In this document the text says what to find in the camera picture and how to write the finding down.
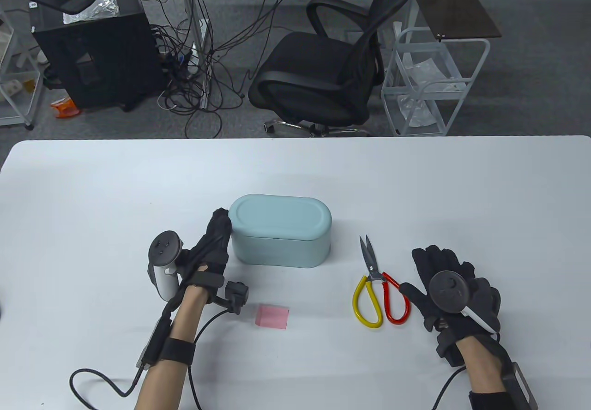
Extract person's left hand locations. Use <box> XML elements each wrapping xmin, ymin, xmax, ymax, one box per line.
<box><xmin>178</xmin><ymin>208</ymin><xmax>232</xmax><ymax>293</ymax></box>

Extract person's right hand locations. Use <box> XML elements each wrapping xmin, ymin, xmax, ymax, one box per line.
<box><xmin>398</xmin><ymin>245</ymin><xmax>501</xmax><ymax>337</ymax></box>

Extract red and yellow handled scissors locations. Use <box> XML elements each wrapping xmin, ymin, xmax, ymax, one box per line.
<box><xmin>353</xmin><ymin>235</ymin><xmax>411</xmax><ymax>329</ymax></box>

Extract mint green lidded box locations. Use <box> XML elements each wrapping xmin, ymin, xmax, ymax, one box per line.
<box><xmin>229</xmin><ymin>194</ymin><xmax>332</xmax><ymax>268</ymax></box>

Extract pink waste paper sheet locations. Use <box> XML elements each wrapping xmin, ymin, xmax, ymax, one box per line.
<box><xmin>255</xmin><ymin>304</ymin><xmax>290</xmax><ymax>330</ymax></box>

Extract person's left forearm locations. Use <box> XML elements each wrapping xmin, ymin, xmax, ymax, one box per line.
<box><xmin>134</xmin><ymin>285</ymin><xmax>206</xmax><ymax>410</ymax></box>

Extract person's right forearm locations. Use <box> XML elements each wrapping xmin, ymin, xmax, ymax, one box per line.
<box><xmin>455</xmin><ymin>332</ymin><xmax>518</xmax><ymax>410</ymax></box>

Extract grey and white controller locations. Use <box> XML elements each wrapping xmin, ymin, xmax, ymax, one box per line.
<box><xmin>428</xmin><ymin>271</ymin><xmax>501</xmax><ymax>336</ymax></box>
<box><xmin>147</xmin><ymin>231</ymin><xmax>185</xmax><ymax>300</ymax></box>

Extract black sensor module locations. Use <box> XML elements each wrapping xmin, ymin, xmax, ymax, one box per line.
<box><xmin>137</xmin><ymin>318</ymin><xmax>172</xmax><ymax>368</ymax></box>
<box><xmin>501</xmin><ymin>364</ymin><xmax>538</xmax><ymax>410</ymax></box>

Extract clear plastic bag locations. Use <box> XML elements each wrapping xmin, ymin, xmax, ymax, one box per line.
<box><xmin>398</xmin><ymin>94</ymin><xmax>439</xmax><ymax>127</ymax></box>
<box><xmin>404</xmin><ymin>57</ymin><xmax>467</xmax><ymax>92</ymax></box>

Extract black office chair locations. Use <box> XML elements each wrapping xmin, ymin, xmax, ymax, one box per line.
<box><xmin>248</xmin><ymin>0</ymin><xmax>422</xmax><ymax>137</ymax></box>

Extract orange packet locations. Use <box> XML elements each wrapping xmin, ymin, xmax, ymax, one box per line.
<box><xmin>50</xmin><ymin>97</ymin><xmax>83</xmax><ymax>119</ymax></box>

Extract black computer tower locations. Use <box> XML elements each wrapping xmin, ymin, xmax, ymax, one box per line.
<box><xmin>30</xmin><ymin>0</ymin><xmax>166</xmax><ymax>110</ymax></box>

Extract white shelf cart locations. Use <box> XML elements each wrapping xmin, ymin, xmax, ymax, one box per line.
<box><xmin>0</xmin><ymin>4</ymin><xmax>47</xmax><ymax>131</ymax></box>

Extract crumpled silver foil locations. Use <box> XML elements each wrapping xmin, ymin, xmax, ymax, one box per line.
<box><xmin>62</xmin><ymin>0</ymin><xmax>121</xmax><ymax>25</ymax></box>

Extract dark brown board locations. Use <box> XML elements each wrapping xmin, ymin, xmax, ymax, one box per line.
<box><xmin>413</xmin><ymin>0</ymin><xmax>502</xmax><ymax>40</ymax></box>

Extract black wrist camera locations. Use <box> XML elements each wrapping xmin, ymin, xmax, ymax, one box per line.
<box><xmin>434</xmin><ymin>327</ymin><xmax>464</xmax><ymax>368</ymax></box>
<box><xmin>210</xmin><ymin>280</ymin><xmax>250</xmax><ymax>315</ymax></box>

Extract black cable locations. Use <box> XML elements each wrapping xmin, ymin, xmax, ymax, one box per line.
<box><xmin>69</xmin><ymin>366</ymin><xmax>145</xmax><ymax>410</ymax></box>
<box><xmin>432</xmin><ymin>366</ymin><xmax>467</xmax><ymax>410</ymax></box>
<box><xmin>187</xmin><ymin>306</ymin><xmax>231</xmax><ymax>410</ymax></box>

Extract black forearm strap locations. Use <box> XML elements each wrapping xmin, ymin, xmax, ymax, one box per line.
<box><xmin>467</xmin><ymin>389</ymin><xmax>522</xmax><ymax>410</ymax></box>
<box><xmin>162</xmin><ymin>338</ymin><xmax>195</xmax><ymax>365</ymax></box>

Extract tangle of black cables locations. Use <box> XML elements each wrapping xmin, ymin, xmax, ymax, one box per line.
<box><xmin>148</xmin><ymin>0</ymin><xmax>310</xmax><ymax>138</ymax></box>

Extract white wire cart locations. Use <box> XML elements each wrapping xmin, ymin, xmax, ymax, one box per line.
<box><xmin>381</xmin><ymin>20</ymin><xmax>491</xmax><ymax>136</ymax></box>

